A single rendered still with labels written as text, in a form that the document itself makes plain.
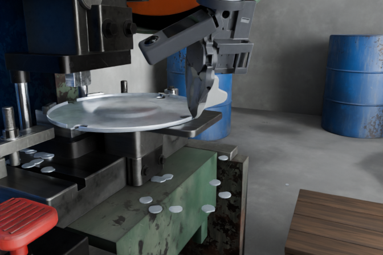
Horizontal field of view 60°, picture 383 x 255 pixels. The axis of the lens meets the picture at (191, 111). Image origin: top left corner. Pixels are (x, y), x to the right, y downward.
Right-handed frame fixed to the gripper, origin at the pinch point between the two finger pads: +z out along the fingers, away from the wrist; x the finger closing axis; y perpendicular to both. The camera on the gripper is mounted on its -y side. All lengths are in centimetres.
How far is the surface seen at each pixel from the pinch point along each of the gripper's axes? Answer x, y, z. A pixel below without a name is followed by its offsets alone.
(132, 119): 2.5, -9.8, 2.1
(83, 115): 7.8, -17.6, 3.9
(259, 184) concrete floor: 76, 88, 110
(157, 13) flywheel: 46.0, 6.3, -3.6
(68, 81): 18.4, -19.5, 2.2
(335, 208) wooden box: 7, 61, 49
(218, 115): 0.3, 5.7, 1.6
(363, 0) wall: 206, 262, 27
